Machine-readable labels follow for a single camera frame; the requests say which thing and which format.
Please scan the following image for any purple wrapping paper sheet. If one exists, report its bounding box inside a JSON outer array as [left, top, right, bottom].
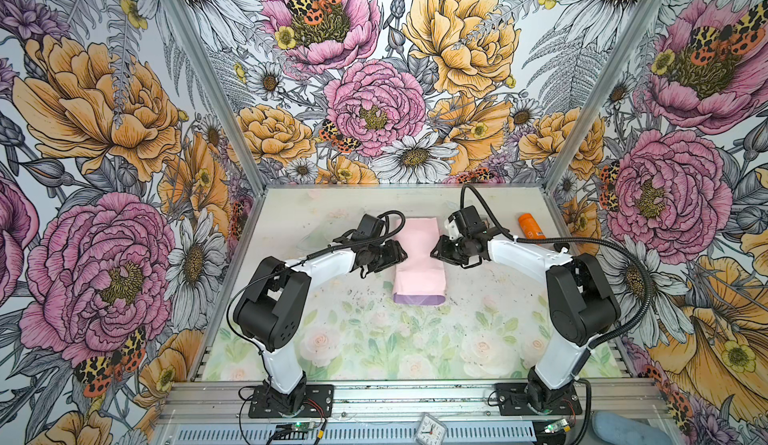
[[393, 217, 447, 306]]

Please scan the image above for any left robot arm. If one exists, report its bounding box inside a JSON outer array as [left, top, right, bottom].
[[226, 239, 408, 418]]

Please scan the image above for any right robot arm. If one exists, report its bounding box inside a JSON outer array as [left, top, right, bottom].
[[430, 235, 621, 414]]

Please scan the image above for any grey tape dispenser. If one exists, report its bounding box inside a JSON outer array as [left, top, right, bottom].
[[444, 218, 458, 235]]

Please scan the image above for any orange bottle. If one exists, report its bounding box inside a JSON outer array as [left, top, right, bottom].
[[518, 213, 545, 239]]

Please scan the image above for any small white clock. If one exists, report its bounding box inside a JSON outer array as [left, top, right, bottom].
[[414, 413, 447, 445]]

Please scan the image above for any blue grey cloth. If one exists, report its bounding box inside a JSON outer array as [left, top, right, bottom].
[[591, 411, 673, 445]]

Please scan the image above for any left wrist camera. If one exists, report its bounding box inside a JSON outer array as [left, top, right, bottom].
[[351, 214, 388, 242]]

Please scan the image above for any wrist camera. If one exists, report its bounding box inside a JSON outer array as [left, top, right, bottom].
[[351, 214, 388, 242], [448, 206, 488, 240]]

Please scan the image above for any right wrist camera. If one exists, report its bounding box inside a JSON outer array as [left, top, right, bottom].
[[448, 206, 488, 240]]

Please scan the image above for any left black cable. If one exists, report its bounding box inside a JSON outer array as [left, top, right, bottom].
[[226, 209, 408, 374]]

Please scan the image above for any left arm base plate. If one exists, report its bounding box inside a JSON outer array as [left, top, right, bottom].
[[247, 383, 335, 419]]

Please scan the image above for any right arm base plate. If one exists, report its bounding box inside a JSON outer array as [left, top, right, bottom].
[[492, 382, 583, 416]]

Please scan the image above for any right black corrugated cable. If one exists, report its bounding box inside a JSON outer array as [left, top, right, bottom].
[[459, 183, 654, 445]]

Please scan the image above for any aluminium front rail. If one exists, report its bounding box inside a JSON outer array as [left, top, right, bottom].
[[158, 378, 671, 425]]

